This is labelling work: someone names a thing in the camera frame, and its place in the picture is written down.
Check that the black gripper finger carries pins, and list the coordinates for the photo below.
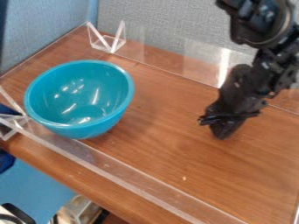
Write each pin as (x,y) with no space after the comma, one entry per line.
(220,129)
(232,127)

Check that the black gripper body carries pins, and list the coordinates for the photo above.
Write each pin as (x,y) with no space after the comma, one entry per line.
(228,112)

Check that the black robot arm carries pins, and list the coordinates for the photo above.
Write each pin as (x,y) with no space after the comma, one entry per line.
(262,24)

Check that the blue plastic bowl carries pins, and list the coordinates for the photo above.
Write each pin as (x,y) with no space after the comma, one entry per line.
(79,98)

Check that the clear acrylic back barrier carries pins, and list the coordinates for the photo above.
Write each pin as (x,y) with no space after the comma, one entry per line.
(204,63)

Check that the clear acrylic barrier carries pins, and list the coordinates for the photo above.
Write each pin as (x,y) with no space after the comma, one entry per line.
(150,188)
(204,63)

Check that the clear acrylic front barrier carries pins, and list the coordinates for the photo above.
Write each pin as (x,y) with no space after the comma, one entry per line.
(150,188)

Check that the clear box under table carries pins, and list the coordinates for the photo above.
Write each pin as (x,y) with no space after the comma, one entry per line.
(79,211)

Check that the black object bottom left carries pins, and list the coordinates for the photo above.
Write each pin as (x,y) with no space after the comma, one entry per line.
(11,215)

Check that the clear acrylic corner bracket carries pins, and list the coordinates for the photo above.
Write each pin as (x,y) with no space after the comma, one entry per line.
(105,42)

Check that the clear acrylic left bracket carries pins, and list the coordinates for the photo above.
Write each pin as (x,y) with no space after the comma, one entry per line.
(13,116)

